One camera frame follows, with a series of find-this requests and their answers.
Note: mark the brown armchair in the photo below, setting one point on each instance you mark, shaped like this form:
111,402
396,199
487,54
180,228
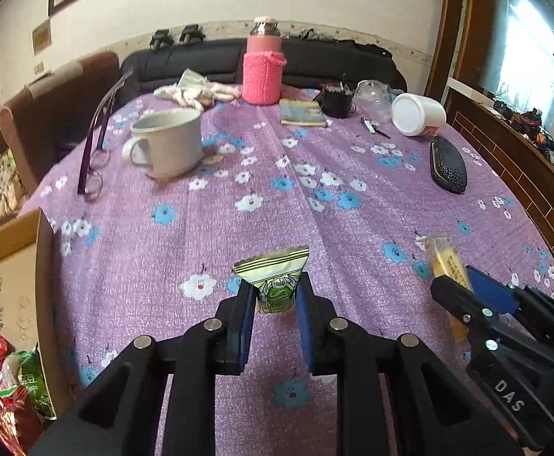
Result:
48,118

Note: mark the small green booklet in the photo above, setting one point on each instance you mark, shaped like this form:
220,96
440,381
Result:
301,113

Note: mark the purple floral tablecloth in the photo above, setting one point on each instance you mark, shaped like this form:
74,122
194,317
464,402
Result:
156,256

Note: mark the pink sleeved water bottle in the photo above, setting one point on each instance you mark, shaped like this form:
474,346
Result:
263,63

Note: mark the crumpled white cloth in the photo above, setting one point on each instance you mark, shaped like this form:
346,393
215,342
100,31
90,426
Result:
193,90

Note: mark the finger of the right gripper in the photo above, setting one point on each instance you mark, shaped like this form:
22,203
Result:
482,321

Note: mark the cardboard box tray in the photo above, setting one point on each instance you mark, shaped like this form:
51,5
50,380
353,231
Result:
26,298

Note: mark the green pea snack bag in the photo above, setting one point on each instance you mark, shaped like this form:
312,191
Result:
30,375

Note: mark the light green snack packet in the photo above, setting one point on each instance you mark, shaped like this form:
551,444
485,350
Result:
275,276

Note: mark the white ceramic mug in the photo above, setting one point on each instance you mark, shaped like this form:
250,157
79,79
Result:
165,144

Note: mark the white plastic jar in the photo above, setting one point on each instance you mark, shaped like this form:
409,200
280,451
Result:
415,115

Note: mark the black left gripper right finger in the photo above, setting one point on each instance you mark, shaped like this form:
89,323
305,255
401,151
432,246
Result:
394,396

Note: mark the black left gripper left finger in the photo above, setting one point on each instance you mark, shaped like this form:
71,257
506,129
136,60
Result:
158,397

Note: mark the purple eyeglasses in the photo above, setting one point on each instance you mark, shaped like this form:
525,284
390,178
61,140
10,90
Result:
95,155

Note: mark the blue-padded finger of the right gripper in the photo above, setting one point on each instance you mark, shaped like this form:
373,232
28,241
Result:
531,308

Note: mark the black small cup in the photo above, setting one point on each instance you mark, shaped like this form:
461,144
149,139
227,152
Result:
336,100

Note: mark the red snack bag in box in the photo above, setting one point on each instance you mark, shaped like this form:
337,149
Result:
20,425

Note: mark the yellow biscuit bar packet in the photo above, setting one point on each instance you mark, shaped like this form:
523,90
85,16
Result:
445,261

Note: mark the wooden cabinet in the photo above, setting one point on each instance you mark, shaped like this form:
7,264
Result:
465,32

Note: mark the black glasses case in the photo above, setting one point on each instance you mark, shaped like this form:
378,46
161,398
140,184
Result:
447,166

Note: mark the black leather sofa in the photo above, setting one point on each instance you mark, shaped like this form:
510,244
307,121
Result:
306,64

